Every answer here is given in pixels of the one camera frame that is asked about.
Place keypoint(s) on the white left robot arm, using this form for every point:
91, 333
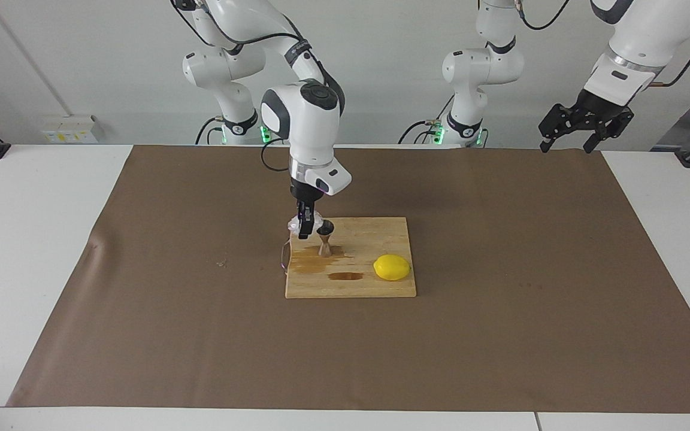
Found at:
483, 66

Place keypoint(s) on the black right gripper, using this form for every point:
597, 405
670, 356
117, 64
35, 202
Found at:
306, 194

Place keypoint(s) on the white wall socket box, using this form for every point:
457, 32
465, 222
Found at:
69, 129

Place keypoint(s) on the steel double jigger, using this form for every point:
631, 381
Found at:
324, 248

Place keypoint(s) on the brown paper table mat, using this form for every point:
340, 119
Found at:
345, 359

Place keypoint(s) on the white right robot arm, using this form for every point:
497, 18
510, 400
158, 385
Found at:
309, 120

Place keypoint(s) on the yellow lemon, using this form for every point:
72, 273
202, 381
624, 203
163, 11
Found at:
392, 267

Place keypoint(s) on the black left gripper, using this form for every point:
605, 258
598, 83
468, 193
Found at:
601, 108

